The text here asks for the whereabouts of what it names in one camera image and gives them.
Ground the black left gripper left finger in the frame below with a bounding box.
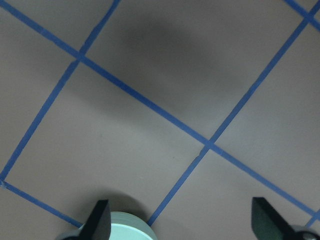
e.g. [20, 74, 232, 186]
[55, 199, 111, 240]

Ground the brown paper table cover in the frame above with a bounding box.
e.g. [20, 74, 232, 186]
[0, 0, 320, 240]

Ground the green bowl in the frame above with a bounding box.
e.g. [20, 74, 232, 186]
[78, 211, 158, 240]

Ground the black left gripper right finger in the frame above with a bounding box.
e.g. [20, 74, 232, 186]
[251, 197, 320, 240]

